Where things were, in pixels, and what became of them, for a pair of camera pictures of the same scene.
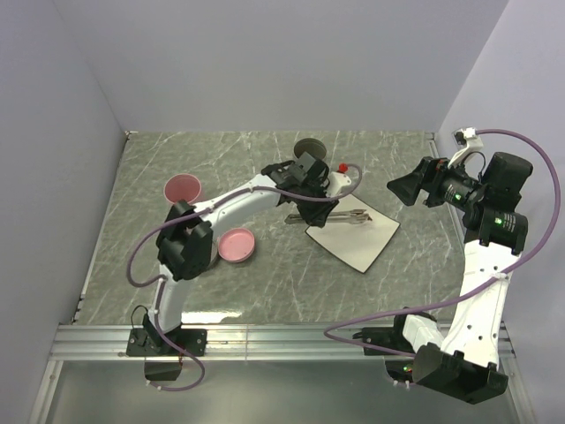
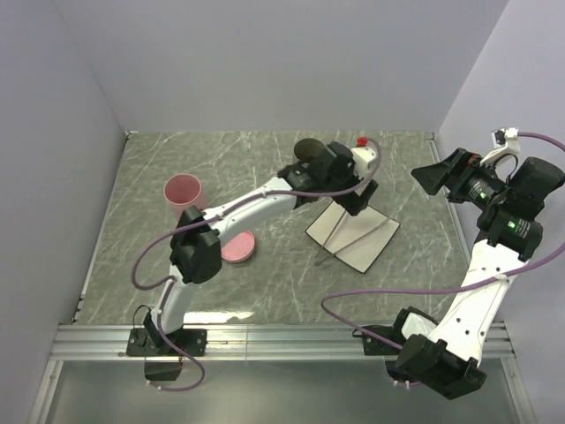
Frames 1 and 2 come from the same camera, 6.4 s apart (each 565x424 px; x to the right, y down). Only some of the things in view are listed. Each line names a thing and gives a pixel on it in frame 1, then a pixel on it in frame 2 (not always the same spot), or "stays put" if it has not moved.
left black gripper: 317,217 -> 354,203
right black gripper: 431,174 -> 462,165
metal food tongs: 351,216 -> 343,247
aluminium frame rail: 237,343 stays put
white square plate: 357,245 stays put
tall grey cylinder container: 315,148 stays put
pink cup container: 182,186 stays put
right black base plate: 386,336 stays put
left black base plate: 147,342 stays put
